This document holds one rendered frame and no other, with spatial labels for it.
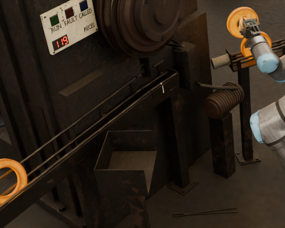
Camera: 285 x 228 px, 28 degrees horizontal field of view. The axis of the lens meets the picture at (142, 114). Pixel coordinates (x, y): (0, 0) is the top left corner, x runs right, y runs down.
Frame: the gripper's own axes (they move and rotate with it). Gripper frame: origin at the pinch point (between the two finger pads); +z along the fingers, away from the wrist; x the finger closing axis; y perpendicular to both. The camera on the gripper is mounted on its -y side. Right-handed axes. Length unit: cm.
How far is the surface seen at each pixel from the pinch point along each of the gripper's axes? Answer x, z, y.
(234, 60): 6.5, -8.9, -18.5
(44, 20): 93, -22, 42
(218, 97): 18.5, -20.7, -30.1
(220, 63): 13.8, -8.6, -18.6
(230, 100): 12.4, -22.1, -33.4
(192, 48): 27.9, -5.9, -7.0
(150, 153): 62, -60, -11
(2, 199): 125, -72, -4
